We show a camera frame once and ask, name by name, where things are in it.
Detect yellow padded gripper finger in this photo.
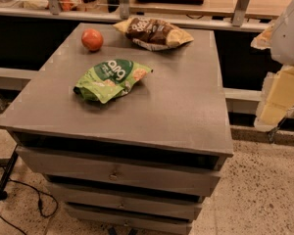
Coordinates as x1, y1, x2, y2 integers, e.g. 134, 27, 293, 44
251, 25, 273, 50
254, 66, 294, 132

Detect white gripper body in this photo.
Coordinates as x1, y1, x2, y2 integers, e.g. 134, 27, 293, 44
270, 0, 294, 66

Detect green rice chip bag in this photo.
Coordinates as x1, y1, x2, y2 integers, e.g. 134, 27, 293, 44
73, 59, 153, 104

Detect brown yellow chip bag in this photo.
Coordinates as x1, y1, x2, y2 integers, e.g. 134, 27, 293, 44
114, 17, 194, 51

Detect grey drawer cabinet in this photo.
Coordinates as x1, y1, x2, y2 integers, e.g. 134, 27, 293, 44
0, 24, 233, 224

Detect red orange tomato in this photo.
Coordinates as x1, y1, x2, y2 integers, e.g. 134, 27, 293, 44
81, 28, 104, 52

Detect top grey drawer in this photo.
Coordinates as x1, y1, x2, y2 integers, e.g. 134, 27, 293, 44
16, 146, 221, 197

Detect grey drawer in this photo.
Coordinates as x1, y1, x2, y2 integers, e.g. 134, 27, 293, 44
46, 182, 202, 220
65, 205, 192, 235
16, 146, 221, 197

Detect middle grey drawer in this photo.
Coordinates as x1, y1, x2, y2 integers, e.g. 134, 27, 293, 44
46, 182, 202, 220

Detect bottom grey drawer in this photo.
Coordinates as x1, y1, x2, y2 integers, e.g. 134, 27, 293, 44
65, 205, 192, 235

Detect black stand leg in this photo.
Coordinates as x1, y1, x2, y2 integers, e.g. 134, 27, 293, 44
0, 151, 19, 201

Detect metal bracket right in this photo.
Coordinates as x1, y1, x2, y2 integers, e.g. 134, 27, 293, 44
232, 0, 250, 26

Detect metal bracket middle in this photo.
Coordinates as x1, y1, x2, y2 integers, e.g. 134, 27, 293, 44
119, 0, 129, 20

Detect black floor cable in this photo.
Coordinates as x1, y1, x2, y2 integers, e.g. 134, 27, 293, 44
0, 155, 60, 235

